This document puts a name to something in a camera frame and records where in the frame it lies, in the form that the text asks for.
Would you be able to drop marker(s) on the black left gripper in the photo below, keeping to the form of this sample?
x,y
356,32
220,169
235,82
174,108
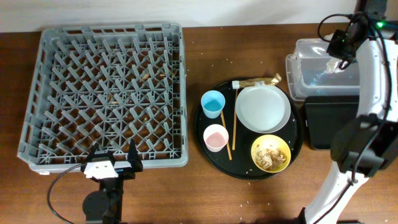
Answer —
x,y
129,173

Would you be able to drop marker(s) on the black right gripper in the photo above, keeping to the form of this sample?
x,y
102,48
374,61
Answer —
x,y
331,50

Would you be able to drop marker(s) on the pink plastic cup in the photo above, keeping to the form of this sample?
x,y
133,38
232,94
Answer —
x,y
214,137

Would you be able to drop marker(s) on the light blue plastic cup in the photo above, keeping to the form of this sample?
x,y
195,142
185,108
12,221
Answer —
x,y
212,103

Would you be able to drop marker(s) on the gold snack wrapper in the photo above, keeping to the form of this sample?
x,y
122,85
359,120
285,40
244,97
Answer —
x,y
263,81

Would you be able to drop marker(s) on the yellow plastic bowl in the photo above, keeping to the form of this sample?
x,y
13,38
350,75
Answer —
x,y
272,142

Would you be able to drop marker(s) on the rice and nut food scraps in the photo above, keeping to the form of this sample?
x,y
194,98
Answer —
x,y
267,159

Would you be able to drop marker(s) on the white paper napkin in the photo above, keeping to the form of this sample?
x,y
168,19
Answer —
x,y
333,66

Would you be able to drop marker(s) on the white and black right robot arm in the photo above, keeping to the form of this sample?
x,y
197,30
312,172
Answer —
x,y
368,143

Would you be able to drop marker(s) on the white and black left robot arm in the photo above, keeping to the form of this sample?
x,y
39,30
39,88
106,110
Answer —
x,y
105,205

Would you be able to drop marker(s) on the clear plastic waste bin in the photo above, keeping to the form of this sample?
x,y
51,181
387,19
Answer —
x,y
306,76

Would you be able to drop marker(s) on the grey plastic dishwasher rack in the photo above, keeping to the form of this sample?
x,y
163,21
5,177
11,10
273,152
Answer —
x,y
108,86

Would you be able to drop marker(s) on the black rectangular food-waste tray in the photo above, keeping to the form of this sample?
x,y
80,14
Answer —
x,y
326,115

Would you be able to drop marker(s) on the grey round plate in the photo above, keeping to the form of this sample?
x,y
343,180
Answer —
x,y
263,109

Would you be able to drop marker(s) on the left wooden chopstick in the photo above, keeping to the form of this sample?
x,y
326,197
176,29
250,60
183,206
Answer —
x,y
227,136

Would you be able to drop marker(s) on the round black serving tray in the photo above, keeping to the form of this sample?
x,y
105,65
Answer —
x,y
241,166

